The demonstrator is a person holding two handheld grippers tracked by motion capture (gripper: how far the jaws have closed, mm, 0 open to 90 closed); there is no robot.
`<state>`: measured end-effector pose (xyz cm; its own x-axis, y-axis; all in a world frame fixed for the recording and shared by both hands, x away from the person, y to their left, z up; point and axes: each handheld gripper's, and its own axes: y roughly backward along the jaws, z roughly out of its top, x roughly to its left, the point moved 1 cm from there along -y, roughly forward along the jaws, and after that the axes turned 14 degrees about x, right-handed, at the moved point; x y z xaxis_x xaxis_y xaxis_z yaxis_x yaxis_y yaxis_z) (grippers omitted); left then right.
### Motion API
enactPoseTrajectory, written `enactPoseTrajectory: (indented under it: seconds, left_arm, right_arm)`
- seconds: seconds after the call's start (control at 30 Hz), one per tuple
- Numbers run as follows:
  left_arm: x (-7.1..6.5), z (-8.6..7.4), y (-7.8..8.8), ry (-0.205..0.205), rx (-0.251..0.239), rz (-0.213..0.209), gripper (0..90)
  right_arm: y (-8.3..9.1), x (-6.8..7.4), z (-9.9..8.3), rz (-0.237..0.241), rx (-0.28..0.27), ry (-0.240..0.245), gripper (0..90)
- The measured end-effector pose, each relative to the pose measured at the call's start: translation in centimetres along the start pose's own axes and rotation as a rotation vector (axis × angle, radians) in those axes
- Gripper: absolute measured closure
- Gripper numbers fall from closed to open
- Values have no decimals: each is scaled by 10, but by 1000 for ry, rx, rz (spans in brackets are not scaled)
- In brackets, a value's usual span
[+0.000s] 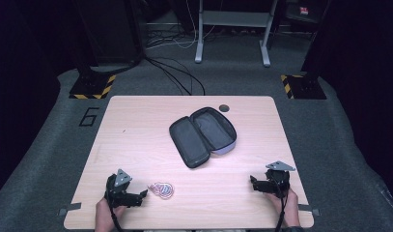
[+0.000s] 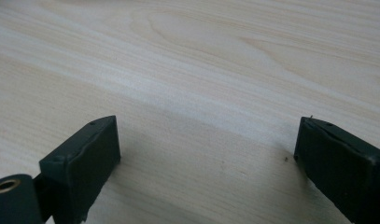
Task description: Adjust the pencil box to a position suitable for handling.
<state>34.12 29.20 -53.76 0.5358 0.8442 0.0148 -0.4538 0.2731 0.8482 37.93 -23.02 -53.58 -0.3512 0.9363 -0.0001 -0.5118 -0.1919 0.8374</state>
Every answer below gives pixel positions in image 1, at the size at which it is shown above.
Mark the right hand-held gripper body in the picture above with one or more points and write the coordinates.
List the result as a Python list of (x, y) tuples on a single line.
[(277, 180)]

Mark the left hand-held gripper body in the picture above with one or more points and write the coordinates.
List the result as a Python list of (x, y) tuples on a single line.
[(117, 188)]

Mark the person's left hand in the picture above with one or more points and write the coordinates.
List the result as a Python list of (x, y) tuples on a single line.
[(104, 216)]

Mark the small red white round object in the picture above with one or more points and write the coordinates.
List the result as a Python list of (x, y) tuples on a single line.
[(162, 190)]

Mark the open black zipper case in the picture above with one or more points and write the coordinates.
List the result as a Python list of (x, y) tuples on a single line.
[(202, 137)]

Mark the round dark table grommet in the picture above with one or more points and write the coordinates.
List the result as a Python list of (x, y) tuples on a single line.
[(224, 108)]

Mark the black hazard-striped stand base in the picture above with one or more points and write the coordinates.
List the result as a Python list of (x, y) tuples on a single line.
[(91, 86), (305, 87)]

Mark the dark curtain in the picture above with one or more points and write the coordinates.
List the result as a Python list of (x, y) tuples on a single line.
[(364, 80), (23, 80)]

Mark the black cabinet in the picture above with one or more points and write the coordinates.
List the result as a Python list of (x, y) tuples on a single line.
[(108, 29)]

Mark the dark box with red label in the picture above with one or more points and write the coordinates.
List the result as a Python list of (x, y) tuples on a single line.
[(303, 11)]

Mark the grey table edge bracket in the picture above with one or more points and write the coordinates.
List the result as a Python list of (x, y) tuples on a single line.
[(310, 210), (70, 208)]

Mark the white metal stand frame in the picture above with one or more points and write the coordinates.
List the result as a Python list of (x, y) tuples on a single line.
[(236, 18)]

